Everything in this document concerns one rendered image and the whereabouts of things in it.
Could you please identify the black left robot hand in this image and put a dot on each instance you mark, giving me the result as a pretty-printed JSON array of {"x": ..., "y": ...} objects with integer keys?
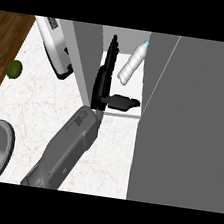
[{"x": 101, "y": 85}]

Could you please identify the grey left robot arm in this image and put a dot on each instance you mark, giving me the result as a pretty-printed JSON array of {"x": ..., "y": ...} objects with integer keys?
[{"x": 67, "y": 148}]

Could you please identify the grey open cabinet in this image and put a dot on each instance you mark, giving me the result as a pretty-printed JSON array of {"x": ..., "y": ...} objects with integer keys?
[{"x": 86, "y": 60}]

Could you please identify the clear plastic water bottle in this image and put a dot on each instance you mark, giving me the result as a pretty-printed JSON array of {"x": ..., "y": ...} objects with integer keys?
[{"x": 132, "y": 63}]

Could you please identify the green round fruit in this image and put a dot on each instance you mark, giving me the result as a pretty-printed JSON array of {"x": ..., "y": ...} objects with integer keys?
[{"x": 14, "y": 69}]

